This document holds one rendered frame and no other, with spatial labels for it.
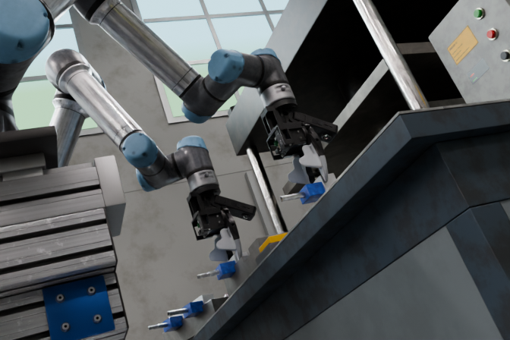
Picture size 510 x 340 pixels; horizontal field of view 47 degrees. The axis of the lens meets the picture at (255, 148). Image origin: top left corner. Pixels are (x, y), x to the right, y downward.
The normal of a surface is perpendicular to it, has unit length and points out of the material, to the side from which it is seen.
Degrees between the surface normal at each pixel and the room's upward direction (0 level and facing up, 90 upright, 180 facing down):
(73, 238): 90
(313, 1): 90
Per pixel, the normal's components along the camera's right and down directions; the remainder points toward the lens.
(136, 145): -0.17, -0.39
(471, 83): -0.89, 0.12
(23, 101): 0.26, -0.51
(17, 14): 0.56, -0.44
